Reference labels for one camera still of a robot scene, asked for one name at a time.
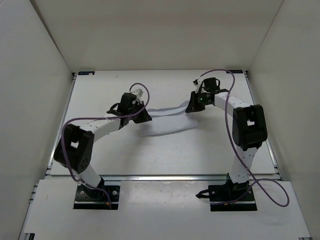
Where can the blue corner label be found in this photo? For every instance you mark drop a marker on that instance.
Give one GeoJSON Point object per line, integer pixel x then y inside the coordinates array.
{"type": "Point", "coordinates": [86, 73]}
{"type": "Point", "coordinates": [235, 71]}

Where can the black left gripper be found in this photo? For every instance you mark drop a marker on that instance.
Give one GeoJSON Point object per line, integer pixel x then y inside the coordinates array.
{"type": "Point", "coordinates": [145, 117]}

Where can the right blue corner label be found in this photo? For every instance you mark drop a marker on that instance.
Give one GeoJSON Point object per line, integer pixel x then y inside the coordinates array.
{"type": "Point", "coordinates": [235, 71]}

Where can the aluminium rail across table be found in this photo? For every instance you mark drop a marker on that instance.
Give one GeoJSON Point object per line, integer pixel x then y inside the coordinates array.
{"type": "Point", "coordinates": [166, 178]}

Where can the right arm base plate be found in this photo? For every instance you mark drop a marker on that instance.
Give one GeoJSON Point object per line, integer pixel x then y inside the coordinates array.
{"type": "Point", "coordinates": [221, 199]}

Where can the left blue corner label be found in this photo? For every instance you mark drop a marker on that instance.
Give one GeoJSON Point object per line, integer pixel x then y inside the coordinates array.
{"type": "Point", "coordinates": [86, 73]}

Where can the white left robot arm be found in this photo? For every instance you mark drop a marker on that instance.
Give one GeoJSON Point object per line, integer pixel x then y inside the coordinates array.
{"type": "Point", "coordinates": [75, 147]}

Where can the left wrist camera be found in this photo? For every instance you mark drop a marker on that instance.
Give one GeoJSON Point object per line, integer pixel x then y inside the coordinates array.
{"type": "Point", "coordinates": [138, 93]}

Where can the white skirt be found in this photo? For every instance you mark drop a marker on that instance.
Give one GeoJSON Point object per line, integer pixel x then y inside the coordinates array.
{"type": "Point", "coordinates": [168, 121]}

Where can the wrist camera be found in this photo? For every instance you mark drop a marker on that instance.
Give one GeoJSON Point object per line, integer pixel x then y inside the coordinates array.
{"type": "Point", "coordinates": [138, 93]}
{"type": "Point", "coordinates": [198, 85]}

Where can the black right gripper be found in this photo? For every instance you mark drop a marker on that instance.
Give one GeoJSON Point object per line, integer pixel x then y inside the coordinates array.
{"type": "Point", "coordinates": [193, 106]}

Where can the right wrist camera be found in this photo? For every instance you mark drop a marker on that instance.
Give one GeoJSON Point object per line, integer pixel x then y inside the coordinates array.
{"type": "Point", "coordinates": [198, 85]}

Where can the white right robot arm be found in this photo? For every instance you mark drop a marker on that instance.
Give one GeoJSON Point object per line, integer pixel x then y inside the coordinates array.
{"type": "Point", "coordinates": [248, 130]}

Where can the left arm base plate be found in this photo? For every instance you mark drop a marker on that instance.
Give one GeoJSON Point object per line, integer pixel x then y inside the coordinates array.
{"type": "Point", "coordinates": [91, 199]}

